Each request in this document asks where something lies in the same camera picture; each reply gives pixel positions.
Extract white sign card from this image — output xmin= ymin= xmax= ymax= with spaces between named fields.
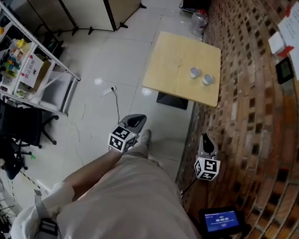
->
xmin=19 ymin=56 xmax=44 ymax=89

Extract black power cable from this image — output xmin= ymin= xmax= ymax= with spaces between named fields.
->
xmin=111 ymin=87 xmax=121 ymax=124

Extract black trolley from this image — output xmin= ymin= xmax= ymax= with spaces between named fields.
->
xmin=32 ymin=23 xmax=65 ymax=59

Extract assorted colourful shelf items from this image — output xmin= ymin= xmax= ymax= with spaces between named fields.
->
xmin=0 ymin=23 xmax=35 ymax=101

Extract black table base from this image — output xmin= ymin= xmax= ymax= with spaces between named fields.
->
xmin=156 ymin=91 xmax=189 ymax=111

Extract blue screen tablet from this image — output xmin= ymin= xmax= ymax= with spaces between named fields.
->
xmin=198 ymin=205 xmax=247 ymax=239

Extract small cup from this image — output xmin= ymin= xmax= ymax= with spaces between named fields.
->
xmin=189 ymin=67 xmax=201 ymax=80
xmin=201 ymin=74 xmax=214 ymax=87

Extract grey shoulder strap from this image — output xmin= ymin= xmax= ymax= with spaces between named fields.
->
xmin=32 ymin=188 xmax=60 ymax=239

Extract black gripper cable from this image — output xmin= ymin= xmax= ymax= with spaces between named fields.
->
xmin=180 ymin=177 xmax=199 ymax=197

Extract person's left forearm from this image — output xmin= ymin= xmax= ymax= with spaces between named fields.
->
xmin=62 ymin=148 xmax=123 ymax=202

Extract yellow bottle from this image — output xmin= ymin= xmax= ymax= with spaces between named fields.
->
xmin=16 ymin=38 xmax=32 ymax=53

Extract white metal shelf rack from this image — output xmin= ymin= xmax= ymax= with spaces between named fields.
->
xmin=0 ymin=0 xmax=82 ymax=117

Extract small white wall panel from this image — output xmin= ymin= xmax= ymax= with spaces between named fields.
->
xmin=268 ymin=31 xmax=287 ymax=55

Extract black wall display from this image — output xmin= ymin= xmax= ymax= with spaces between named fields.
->
xmin=275 ymin=58 xmax=296 ymax=85

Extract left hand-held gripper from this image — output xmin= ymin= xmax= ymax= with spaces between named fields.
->
xmin=107 ymin=114 xmax=148 ymax=154

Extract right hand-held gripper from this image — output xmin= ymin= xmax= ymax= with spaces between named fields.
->
xmin=194 ymin=133 xmax=221 ymax=182

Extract white power strip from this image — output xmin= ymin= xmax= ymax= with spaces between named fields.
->
xmin=102 ymin=85 xmax=118 ymax=97

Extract person's beige trousers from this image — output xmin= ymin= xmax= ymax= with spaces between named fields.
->
xmin=123 ymin=142 xmax=150 ymax=160

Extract beige partition panel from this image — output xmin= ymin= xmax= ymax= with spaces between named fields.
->
xmin=98 ymin=0 xmax=147 ymax=29
xmin=21 ymin=0 xmax=79 ymax=36
xmin=51 ymin=0 xmax=117 ymax=32

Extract black office chair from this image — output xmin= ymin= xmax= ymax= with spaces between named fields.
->
xmin=4 ymin=106 xmax=60 ymax=149

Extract clear water jug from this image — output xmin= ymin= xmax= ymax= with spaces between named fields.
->
xmin=189 ymin=8 xmax=209 ymax=41

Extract person's white shirt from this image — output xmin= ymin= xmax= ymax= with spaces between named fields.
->
xmin=11 ymin=155 xmax=201 ymax=239

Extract cardboard box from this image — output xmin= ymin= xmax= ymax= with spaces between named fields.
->
xmin=31 ymin=54 xmax=53 ymax=92

